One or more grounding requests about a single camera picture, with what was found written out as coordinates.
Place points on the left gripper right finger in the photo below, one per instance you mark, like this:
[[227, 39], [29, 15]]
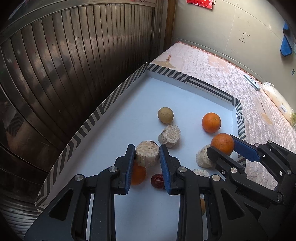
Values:
[[227, 216]]

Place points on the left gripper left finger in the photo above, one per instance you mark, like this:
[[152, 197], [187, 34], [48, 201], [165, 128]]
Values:
[[83, 201]]

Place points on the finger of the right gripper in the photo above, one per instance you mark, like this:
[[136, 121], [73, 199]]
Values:
[[246, 150], [223, 163]]

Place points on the brown longan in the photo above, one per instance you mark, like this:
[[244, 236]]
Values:
[[203, 207]]

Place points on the pale corn cob chunk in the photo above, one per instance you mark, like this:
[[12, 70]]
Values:
[[201, 172]]

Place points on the large corn cob chunk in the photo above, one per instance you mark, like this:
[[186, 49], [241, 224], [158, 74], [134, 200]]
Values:
[[203, 160]]

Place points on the large orange mandarin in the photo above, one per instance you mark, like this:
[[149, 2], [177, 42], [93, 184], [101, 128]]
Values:
[[211, 122]]

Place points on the corn cob chunk with tip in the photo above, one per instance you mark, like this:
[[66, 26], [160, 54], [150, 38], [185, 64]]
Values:
[[169, 136]]

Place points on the dark red jujube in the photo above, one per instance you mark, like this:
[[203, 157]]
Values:
[[157, 181]]

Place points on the small corn cob chunk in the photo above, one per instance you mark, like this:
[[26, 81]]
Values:
[[147, 154]]

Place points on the pink quilted bed cover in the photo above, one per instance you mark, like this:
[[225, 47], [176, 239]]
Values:
[[262, 119]]

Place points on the wrapped white daikon radish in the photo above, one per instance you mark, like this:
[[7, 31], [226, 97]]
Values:
[[280, 102]]

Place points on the white blue flat device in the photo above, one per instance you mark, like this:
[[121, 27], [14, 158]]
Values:
[[252, 81]]

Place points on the striped cardboard box tray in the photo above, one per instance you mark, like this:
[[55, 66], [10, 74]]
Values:
[[129, 115]]

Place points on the blue hanging cloth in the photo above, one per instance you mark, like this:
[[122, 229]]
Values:
[[287, 42]]

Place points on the red paper wall decoration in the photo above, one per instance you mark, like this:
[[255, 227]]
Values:
[[208, 4]]

